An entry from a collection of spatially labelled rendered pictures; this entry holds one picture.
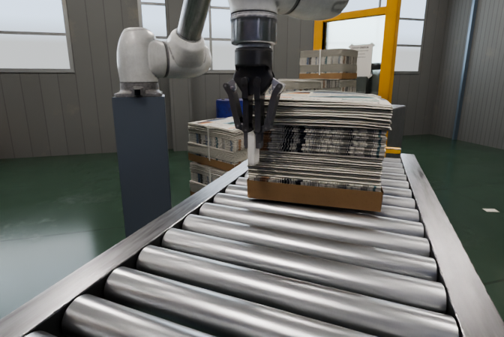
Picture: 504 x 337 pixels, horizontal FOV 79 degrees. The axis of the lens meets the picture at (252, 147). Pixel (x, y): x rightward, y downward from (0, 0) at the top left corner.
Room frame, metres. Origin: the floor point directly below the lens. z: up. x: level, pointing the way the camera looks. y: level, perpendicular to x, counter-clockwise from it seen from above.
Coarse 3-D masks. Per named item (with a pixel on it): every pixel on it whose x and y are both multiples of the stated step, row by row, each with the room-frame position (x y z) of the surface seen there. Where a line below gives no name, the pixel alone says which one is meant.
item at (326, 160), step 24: (288, 96) 0.70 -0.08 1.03; (264, 120) 0.65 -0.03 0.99; (288, 120) 0.63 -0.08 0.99; (312, 120) 0.62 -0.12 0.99; (336, 120) 0.61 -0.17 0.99; (360, 120) 0.60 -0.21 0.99; (384, 120) 0.58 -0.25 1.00; (264, 144) 0.65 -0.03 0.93; (288, 144) 0.64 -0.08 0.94; (312, 144) 0.63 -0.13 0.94; (336, 144) 0.61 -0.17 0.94; (360, 144) 0.60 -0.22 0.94; (384, 144) 0.59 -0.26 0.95; (264, 168) 0.65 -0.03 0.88; (288, 168) 0.64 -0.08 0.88; (312, 168) 0.62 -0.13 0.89; (336, 168) 0.61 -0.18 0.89; (360, 168) 0.60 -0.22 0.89
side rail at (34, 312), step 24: (240, 168) 0.91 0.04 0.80; (216, 192) 0.71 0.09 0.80; (168, 216) 0.57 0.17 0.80; (144, 240) 0.48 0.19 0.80; (96, 264) 0.41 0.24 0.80; (120, 264) 0.41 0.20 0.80; (48, 288) 0.36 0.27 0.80; (72, 288) 0.36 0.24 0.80; (96, 288) 0.37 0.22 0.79; (24, 312) 0.31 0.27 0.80; (48, 312) 0.31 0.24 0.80; (0, 336) 0.28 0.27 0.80; (24, 336) 0.28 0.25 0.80
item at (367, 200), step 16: (256, 192) 0.65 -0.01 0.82; (272, 192) 0.64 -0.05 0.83; (288, 192) 0.63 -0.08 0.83; (304, 192) 0.62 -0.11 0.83; (320, 192) 0.61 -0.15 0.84; (336, 192) 0.60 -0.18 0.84; (352, 192) 0.59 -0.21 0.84; (368, 192) 0.59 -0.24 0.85; (352, 208) 0.59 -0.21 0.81; (368, 208) 0.59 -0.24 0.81
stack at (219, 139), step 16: (192, 128) 1.69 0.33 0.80; (208, 128) 1.59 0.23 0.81; (224, 128) 1.52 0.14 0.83; (192, 144) 1.69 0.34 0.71; (208, 144) 1.60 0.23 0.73; (224, 144) 1.52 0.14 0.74; (240, 144) 1.51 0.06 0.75; (224, 160) 1.52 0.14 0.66; (240, 160) 1.51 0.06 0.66; (192, 176) 1.71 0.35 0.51; (208, 176) 1.61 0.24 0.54
